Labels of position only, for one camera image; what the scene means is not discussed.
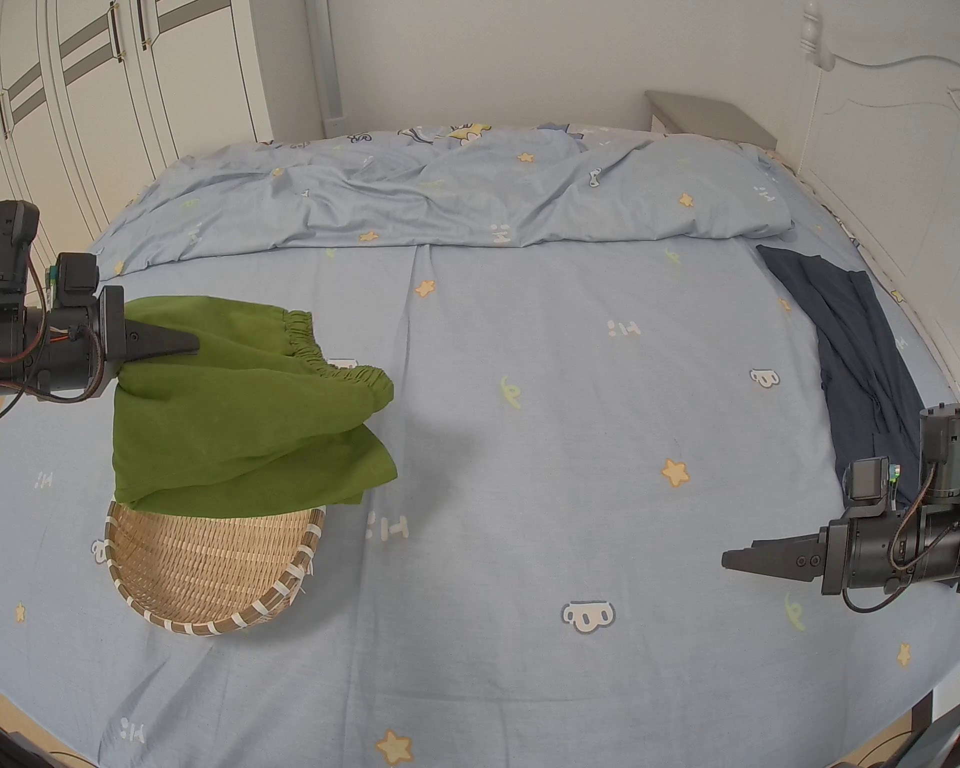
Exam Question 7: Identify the white wardrobe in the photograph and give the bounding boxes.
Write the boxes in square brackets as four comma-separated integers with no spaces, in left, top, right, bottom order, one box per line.
[0,0,276,250]

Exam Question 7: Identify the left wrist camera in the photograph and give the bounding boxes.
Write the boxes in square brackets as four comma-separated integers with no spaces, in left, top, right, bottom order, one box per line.
[49,252,101,310]

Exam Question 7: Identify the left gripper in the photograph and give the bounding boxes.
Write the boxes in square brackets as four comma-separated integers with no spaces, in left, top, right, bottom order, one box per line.
[24,284,202,400]

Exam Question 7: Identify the dark blue garment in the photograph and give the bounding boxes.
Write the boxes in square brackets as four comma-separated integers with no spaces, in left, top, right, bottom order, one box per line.
[755,243,933,513]

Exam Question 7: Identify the pale blue quilt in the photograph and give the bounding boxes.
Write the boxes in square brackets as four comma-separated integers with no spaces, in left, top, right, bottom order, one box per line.
[88,122,798,276]

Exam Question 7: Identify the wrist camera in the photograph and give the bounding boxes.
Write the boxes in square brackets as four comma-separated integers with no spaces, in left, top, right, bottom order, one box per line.
[843,455,903,514]
[49,252,101,310]

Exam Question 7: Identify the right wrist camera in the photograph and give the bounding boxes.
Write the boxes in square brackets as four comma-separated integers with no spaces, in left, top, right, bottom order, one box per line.
[843,455,903,514]

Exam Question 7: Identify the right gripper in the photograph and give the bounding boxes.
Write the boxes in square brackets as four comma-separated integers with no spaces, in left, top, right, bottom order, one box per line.
[720,509,926,599]

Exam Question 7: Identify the green shorts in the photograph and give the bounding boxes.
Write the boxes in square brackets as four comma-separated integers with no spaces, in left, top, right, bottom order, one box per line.
[110,295,399,521]

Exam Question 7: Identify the bed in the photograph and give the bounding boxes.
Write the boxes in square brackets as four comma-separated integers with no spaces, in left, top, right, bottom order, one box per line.
[0,0,960,768]

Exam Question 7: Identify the grey bedside table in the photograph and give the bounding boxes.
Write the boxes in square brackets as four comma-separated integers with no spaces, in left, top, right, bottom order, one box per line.
[644,90,778,148]

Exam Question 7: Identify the black cable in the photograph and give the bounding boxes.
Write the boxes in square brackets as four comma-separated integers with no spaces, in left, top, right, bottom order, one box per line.
[840,583,905,615]

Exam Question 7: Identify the round woven basket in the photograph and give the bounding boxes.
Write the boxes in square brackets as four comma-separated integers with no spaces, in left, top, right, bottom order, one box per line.
[102,498,328,639]

